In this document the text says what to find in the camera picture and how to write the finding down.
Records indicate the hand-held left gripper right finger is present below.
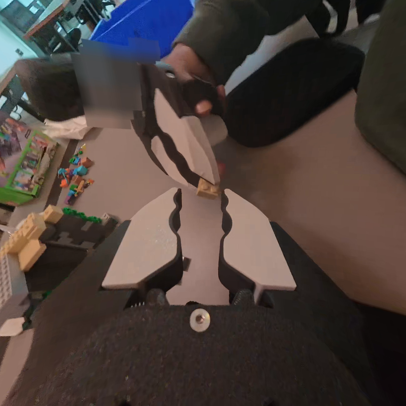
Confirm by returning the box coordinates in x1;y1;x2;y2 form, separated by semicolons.
218;189;297;301

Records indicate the grey desk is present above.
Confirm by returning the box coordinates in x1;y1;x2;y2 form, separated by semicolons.
0;90;406;397

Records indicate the toy brick model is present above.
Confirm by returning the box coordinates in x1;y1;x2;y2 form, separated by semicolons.
0;204;119;318

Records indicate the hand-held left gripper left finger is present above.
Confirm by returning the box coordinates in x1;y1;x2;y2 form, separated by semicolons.
101;187;184;294

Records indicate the person's right forearm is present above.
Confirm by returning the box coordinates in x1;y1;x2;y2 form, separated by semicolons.
173;0;324;87

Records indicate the person's torso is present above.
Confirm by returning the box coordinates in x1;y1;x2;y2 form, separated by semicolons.
355;0;406;174

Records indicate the person's right hand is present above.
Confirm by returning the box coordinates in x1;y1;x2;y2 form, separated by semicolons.
161;44;226;115

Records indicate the tan brick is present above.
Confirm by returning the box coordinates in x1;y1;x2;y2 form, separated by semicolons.
196;178;222;200

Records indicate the green toy brick set box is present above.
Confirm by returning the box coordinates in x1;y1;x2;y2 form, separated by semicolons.
0;111;60;205

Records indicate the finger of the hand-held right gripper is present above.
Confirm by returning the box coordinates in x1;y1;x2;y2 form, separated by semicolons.
153;87;221;187
151;134;200;188

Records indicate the blue plastic bin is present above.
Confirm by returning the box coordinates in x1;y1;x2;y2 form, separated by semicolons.
90;0;195;61

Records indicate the colourful brick pile right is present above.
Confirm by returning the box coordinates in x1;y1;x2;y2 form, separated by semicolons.
58;144;95;206

